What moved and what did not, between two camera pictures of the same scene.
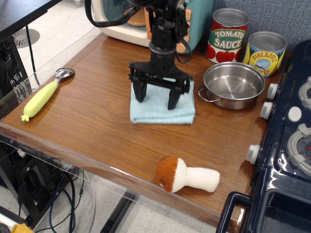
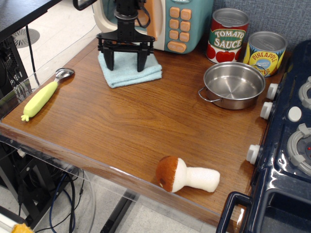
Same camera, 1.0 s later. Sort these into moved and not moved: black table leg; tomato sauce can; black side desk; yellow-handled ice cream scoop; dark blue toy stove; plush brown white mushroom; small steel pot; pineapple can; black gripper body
Moved: black gripper body
Not moved: black table leg; pineapple can; yellow-handled ice cream scoop; tomato sauce can; black side desk; small steel pot; plush brown white mushroom; dark blue toy stove
